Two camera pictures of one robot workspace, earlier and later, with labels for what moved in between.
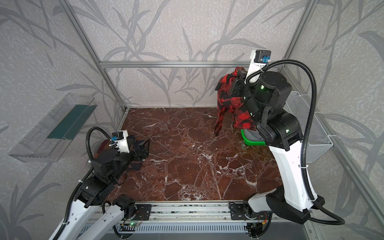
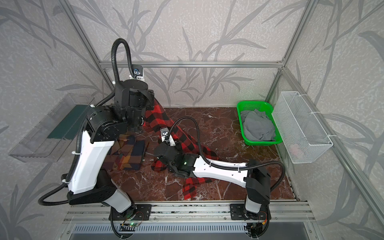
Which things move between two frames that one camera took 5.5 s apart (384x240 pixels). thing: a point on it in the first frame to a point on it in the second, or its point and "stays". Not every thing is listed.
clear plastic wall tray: x=48 y=141 stays
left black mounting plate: x=143 y=211 stays
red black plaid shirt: x=241 y=118 to x=154 y=120
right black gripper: x=238 y=91 to x=160 y=153
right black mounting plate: x=237 y=211 stays
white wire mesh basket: x=319 y=139 stays
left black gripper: x=136 y=148 to x=147 y=98
